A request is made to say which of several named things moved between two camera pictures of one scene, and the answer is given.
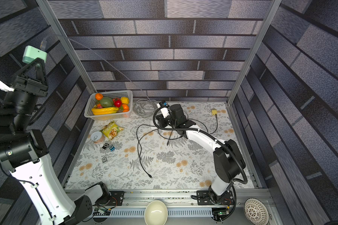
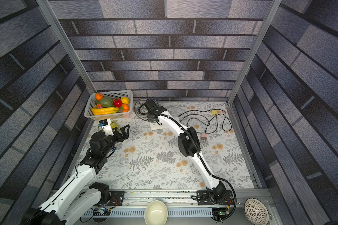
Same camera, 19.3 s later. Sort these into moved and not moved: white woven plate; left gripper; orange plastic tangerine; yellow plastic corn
Moved: left gripper
Not moved: orange plastic tangerine; yellow plastic corn; white woven plate
